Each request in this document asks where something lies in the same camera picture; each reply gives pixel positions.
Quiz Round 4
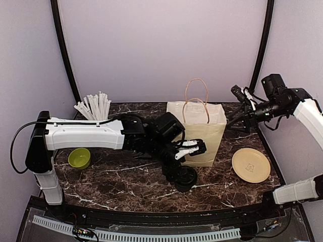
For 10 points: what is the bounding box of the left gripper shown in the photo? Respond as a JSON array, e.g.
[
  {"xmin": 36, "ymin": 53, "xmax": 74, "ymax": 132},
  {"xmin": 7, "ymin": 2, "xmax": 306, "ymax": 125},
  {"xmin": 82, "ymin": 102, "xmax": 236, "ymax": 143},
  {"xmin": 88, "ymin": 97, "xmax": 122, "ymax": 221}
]
[{"xmin": 147, "ymin": 137, "xmax": 191, "ymax": 183}]

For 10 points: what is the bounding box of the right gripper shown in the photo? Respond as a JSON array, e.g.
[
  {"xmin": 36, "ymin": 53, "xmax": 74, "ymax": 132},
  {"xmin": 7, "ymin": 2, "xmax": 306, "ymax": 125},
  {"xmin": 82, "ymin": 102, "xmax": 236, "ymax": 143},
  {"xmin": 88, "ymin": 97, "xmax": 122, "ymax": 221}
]
[{"xmin": 227, "ymin": 98, "xmax": 288, "ymax": 133}]

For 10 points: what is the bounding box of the black coffee cup lid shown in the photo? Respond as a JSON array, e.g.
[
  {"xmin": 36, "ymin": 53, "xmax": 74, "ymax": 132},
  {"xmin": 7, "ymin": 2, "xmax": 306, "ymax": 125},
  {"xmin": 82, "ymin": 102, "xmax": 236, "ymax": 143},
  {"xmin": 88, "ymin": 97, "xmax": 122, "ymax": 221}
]
[{"xmin": 174, "ymin": 166, "xmax": 198, "ymax": 185}]

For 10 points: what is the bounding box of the black paper coffee cup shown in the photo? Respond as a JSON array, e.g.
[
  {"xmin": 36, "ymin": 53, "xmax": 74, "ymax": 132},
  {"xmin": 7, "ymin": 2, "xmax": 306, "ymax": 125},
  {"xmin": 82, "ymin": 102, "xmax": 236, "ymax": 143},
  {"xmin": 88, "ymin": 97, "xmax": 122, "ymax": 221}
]
[{"xmin": 175, "ymin": 183, "xmax": 194, "ymax": 193}]

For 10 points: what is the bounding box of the beige paper bag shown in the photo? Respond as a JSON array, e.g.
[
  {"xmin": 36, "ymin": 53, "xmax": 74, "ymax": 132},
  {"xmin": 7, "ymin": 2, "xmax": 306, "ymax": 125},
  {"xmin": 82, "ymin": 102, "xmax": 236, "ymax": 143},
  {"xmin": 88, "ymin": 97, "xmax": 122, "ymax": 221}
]
[{"xmin": 166, "ymin": 80, "xmax": 227, "ymax": 167}]

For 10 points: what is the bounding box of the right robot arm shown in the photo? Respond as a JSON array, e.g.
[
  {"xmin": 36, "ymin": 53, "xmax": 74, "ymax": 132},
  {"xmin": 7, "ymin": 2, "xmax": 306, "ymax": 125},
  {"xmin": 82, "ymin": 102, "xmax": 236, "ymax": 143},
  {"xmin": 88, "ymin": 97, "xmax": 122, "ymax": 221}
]
[{"xmin": 227, "ymin": 74, "xmax": 322, "ymax": 219}]

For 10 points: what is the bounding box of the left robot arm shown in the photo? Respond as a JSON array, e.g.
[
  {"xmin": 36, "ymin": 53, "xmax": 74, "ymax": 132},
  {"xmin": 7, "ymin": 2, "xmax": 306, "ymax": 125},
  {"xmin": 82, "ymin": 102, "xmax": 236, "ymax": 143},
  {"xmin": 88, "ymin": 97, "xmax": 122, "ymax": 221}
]
[{"xmin": 19, "ymin": 111, "xmax": 196, "ymax": 220}]

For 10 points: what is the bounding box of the beige plate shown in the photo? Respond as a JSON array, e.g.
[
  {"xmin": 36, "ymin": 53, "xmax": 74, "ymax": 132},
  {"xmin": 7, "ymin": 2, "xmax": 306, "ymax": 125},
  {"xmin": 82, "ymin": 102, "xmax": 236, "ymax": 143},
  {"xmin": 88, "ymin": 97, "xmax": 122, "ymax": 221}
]
[{"xmin": 232, "ymin": 148, "xmax": 271, "ymax": 184}]

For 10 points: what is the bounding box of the green bowl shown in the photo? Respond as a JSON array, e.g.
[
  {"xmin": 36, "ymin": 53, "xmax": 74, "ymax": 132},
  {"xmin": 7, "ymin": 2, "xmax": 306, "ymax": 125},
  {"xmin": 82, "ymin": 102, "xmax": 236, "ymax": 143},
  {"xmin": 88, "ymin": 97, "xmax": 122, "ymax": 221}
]
[{"xmin": 68, "ymin": 148, "xmax": 91, "ymax": 170}]

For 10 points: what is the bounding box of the white cup of straws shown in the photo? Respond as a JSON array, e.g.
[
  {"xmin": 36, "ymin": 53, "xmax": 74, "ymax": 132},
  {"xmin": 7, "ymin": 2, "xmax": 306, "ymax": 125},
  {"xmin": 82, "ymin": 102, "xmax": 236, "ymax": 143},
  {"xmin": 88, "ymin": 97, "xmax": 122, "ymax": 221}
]
[{"xmin": 74, "ymin": 91, "xmax": 112, "ymax": 120}]

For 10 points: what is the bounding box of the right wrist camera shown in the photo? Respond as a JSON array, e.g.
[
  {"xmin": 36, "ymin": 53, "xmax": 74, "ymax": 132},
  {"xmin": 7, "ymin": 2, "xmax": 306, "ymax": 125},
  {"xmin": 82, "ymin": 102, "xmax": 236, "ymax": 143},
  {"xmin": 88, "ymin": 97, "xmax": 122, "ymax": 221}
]
[{"xmin": 231, "ymin": 85, "xmax": 257, "ymax": 110}]

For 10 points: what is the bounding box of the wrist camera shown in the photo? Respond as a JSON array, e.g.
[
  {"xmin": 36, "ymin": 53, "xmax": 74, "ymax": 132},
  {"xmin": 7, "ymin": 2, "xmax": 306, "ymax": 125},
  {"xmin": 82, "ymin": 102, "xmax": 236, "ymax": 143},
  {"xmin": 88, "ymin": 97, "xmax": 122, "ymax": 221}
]
[
  {"xmin": 173, "ymin": 139, "xmax": 207, "ymax": 160},
  {"xmin": 231, "ymin": 85, "xmax": 257, "ymax": 110}
]

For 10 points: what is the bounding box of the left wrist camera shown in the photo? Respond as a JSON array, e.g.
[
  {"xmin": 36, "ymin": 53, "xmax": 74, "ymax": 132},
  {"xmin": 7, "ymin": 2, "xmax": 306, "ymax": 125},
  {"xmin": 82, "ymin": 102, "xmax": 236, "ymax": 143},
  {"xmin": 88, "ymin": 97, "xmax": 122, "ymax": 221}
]
[{"xmin": 173, "ymin": 139, "xmax": 207, "ymax": 160}]

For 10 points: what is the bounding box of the black front rail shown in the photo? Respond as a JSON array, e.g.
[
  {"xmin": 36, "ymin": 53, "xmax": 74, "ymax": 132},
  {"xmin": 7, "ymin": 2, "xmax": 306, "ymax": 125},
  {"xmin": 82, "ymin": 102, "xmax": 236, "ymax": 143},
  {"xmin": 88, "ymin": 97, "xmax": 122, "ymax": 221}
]
[{"xmin": 56, "ymin": 204, "xmax": 265, "ymax": 227}]

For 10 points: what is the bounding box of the white cable duct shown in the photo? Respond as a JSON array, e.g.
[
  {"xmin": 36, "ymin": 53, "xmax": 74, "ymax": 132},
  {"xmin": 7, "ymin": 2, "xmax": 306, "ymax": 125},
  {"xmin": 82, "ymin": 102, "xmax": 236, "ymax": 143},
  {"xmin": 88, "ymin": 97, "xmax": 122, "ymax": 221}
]
[{"xmin": 32, "ymin": 215, "xmax": 241, "ymax": 241}]

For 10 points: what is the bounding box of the right black frame post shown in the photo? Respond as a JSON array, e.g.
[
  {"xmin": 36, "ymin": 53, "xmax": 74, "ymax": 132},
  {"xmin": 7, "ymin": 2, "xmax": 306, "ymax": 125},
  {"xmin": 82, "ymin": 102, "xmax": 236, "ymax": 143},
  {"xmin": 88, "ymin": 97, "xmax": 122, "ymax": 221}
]
[{"xmin": 249, "ymin": 0, "xmax": 275, "ymax": 93}]

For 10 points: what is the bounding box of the black frame post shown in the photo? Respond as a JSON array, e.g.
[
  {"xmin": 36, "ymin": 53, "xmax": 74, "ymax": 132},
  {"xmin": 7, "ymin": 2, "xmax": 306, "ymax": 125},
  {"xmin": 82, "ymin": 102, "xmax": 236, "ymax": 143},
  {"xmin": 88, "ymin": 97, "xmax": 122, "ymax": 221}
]
[
  {"xmin": 249, "ymin": 0, "xmax": 275, "ymax": 93},
  {"xmin": 50, "ymin": 0, "xmax": 80, "ymax": 101}
]

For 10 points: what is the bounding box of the left black frame post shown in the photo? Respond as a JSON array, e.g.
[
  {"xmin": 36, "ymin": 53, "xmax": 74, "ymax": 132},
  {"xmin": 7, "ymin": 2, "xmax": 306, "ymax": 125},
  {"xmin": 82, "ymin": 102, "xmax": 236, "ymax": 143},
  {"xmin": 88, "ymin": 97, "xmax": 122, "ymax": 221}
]
[{"xmin": 50, "ymin": 0, "xmax": 80, "ymax": 101}]

